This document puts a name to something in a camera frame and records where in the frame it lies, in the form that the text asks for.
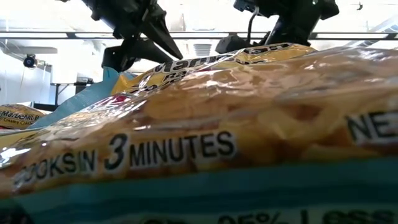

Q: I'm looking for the ceiling duct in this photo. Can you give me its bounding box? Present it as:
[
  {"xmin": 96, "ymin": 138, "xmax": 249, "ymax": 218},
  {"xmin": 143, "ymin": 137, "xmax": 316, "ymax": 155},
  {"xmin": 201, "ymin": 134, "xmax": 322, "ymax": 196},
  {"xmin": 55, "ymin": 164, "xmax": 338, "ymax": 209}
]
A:
[{"xmin": 345, "ymin": 15, "xmax": 398, "ymax": 47}]

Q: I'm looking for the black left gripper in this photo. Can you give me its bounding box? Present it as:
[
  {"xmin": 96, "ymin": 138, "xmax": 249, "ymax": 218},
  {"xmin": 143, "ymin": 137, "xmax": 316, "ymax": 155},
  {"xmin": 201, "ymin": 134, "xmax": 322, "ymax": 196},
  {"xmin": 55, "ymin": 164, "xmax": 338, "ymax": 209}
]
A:
[{"xmin": 82, "ymin": 0, "xmax": 184, "ymax": 73}]

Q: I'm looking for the black background table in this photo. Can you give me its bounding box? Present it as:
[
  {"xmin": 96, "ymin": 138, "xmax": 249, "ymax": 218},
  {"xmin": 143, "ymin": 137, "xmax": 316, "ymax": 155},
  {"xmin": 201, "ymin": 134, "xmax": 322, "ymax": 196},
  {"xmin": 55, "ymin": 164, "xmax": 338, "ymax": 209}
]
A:
[{"xmin": 33, "ymin": 77, "xmax": 94, "ymax": 112}]

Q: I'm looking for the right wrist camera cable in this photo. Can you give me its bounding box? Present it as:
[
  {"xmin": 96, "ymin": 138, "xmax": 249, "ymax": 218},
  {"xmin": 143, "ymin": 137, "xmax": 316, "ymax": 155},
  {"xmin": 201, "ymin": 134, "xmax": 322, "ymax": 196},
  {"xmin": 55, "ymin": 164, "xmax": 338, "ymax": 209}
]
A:
[{"xmin": 247, "ymin": 6, "xmax": 259, "ymax": 44}]

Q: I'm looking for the black ceiling camera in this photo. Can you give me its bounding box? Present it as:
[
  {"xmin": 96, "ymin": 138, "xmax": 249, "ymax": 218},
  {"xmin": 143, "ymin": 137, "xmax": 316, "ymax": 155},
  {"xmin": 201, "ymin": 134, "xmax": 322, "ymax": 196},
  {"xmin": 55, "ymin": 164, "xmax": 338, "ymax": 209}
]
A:
[{"xmin": 23, "ymin": 53, "xmax": 38, "ymax": 68}]

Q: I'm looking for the pink yellow snack bag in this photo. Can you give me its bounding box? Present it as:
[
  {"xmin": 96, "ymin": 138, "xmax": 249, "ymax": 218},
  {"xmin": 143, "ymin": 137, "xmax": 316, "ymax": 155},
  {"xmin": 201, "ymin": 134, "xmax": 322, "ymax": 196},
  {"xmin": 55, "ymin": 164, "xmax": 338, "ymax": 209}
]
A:
[{"xmin": 0, "ymin": 43, "xmax": 398, "ymax": 224}]

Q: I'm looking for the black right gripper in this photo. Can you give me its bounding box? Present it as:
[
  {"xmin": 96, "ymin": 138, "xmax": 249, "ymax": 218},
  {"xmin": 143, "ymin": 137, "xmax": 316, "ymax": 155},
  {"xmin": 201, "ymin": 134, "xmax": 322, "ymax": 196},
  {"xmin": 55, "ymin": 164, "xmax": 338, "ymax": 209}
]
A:
[{"xmin": 215, "ymin": 0, "xmax": 340, "ymax": 54}]

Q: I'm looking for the yellow Maruchan noodle pack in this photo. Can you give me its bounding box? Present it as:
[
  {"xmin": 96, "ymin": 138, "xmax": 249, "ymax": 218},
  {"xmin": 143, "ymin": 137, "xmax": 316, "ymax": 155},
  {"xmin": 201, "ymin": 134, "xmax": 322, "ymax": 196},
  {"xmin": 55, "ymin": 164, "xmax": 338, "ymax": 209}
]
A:
[{"xmin": 0, "ymin": 104, "xmax": 47, "ymax": 131}]

